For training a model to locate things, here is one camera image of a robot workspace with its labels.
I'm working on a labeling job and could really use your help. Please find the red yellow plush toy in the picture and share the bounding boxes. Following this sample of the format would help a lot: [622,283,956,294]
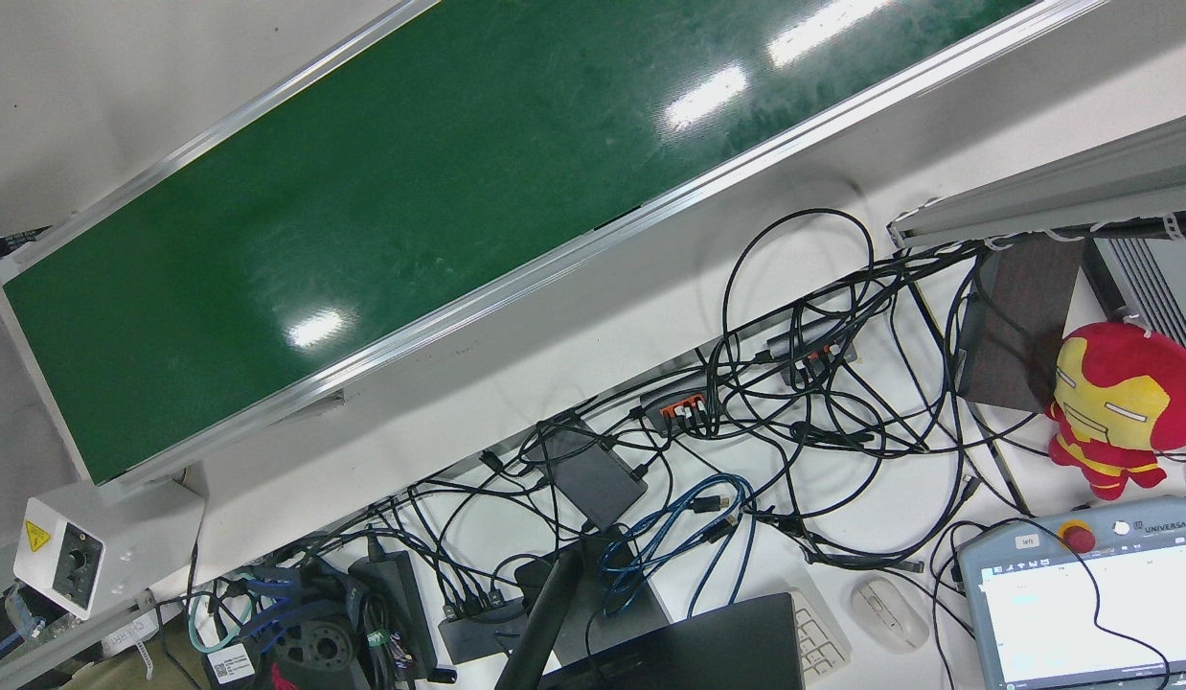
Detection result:
[1046,322,1186,501]

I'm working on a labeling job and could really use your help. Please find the aluminium profile rail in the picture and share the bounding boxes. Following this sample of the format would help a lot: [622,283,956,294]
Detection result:
[885,105,1186,253]

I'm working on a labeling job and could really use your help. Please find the black red device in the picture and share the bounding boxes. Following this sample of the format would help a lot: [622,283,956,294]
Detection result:
[265,616,371,690]

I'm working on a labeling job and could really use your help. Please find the grey ribbed metal case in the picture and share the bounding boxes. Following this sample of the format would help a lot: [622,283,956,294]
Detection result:
[1082,235,1186,361]

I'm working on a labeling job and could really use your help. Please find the white keyboard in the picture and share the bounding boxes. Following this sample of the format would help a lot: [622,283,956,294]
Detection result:
[787,586,854,684]

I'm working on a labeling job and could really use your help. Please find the black monitor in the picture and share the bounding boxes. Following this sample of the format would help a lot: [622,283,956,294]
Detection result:
[540,592,808,690]

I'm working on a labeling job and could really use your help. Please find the black rectangular box device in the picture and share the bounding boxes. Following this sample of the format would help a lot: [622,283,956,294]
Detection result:
[534,418,650,531]

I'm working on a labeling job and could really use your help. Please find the white qr label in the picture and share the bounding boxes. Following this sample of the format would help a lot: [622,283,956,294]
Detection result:
[208,643,256,684]

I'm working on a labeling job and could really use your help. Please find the teal cable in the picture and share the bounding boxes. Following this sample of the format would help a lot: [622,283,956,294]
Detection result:
[186,586,246,658]

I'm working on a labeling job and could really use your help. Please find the usb hub orange ports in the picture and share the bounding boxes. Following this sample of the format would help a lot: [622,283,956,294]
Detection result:
[639,372,729,433]
[765,316,858,378]

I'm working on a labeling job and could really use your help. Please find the white computer mouse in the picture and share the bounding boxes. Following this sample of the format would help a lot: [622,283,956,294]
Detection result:
[850,578,930,656]

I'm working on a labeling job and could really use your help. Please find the green conveyor belt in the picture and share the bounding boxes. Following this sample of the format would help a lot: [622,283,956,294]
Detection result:
[0,0,1111,504]

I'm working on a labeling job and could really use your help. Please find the black looped cable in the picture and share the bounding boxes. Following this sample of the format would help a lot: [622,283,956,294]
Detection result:
[721,208,878,386]

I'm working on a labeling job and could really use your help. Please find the black power adapter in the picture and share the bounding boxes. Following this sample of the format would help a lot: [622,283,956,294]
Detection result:
[349,549,442,673]

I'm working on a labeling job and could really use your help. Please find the grey robot teach pendant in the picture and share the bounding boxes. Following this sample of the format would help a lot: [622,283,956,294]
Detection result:
[957,495,1186,690]

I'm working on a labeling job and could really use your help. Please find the white conveyor control box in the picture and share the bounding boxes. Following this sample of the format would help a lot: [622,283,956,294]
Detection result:
[13,477,207,620]

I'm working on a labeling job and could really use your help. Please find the black docking hub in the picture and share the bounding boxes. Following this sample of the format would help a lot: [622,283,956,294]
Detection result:
[438,592,533,664]

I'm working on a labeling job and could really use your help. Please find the dark brown panel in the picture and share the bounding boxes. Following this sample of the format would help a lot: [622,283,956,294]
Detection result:
[957,235,1083,414]

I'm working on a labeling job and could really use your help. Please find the blue cable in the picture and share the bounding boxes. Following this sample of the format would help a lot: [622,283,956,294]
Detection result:
[598,473,758,620]

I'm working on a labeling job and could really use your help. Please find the black pendant cable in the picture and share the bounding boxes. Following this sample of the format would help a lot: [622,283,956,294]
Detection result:
[928,517,1175,690]

